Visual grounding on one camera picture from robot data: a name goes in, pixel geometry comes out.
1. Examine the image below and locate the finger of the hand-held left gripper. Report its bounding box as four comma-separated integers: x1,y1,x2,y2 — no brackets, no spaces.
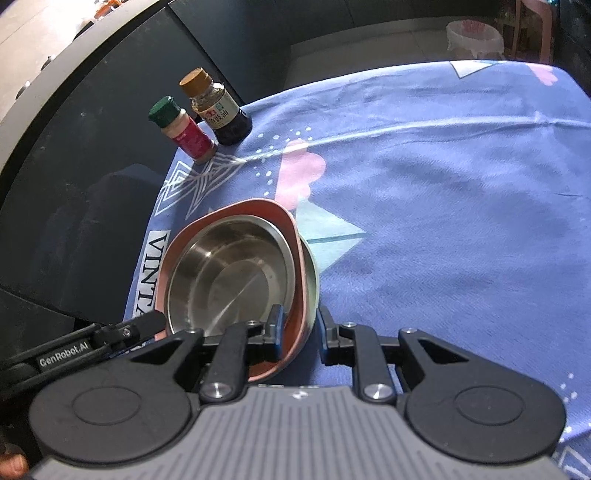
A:
93,311,168,355

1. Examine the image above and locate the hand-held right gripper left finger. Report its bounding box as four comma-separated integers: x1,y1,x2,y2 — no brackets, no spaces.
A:
131,305,284,402

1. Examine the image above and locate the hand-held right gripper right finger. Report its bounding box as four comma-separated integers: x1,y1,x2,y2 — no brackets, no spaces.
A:
318,306,468,404

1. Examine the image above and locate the pale green bowl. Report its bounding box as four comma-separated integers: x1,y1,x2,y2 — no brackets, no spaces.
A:
295,232,321,334

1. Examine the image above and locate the pink bowl with steel lining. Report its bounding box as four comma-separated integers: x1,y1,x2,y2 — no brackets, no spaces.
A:
154,199,308,382

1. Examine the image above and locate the person's left hand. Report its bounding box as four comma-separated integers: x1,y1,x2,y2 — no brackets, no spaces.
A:
0,442,29,478

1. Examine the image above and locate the blue printed tablecloth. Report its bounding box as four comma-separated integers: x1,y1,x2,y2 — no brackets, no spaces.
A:
122,59,591,480

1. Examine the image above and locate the black glossy cabinet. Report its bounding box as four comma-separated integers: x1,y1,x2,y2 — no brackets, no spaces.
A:
0,0,296,326

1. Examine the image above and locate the green cap spice bottle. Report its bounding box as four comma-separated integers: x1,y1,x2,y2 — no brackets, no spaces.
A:
148,96,219,164

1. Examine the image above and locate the brown cap dark sauce bottle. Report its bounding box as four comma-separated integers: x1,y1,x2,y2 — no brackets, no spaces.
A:
179,67,253,147

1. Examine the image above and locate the trash bin with white bag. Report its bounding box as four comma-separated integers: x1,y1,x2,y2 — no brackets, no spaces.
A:
445,18,505,62

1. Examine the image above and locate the pink plastic stool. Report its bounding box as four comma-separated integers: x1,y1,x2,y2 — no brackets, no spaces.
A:
516,0,556,64

